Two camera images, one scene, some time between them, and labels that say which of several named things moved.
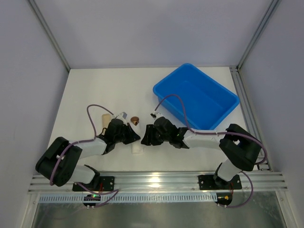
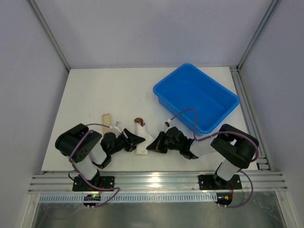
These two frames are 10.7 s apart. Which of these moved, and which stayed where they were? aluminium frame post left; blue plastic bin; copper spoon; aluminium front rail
Moved: copper spoon
Stayed: aluminium front rail; blue plastic bin; aluminium frame post left
